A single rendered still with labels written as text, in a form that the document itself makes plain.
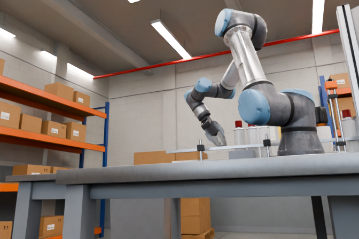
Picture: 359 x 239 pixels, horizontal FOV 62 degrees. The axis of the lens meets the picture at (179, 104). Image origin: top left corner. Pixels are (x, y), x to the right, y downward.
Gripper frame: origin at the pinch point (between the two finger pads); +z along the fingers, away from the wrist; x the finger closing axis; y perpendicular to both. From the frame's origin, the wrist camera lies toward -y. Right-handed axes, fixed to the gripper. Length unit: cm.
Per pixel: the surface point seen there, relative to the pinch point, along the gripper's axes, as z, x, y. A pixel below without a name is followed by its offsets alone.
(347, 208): 42, -24, -62
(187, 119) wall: -199, 90, 452
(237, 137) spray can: 0.9, -8.1, -2.8
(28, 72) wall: -358, 245, 219
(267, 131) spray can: 6.0, -21.0, -1.4
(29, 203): -7, 59, -62
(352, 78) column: 10, -59, -16
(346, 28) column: -8, -72, -16
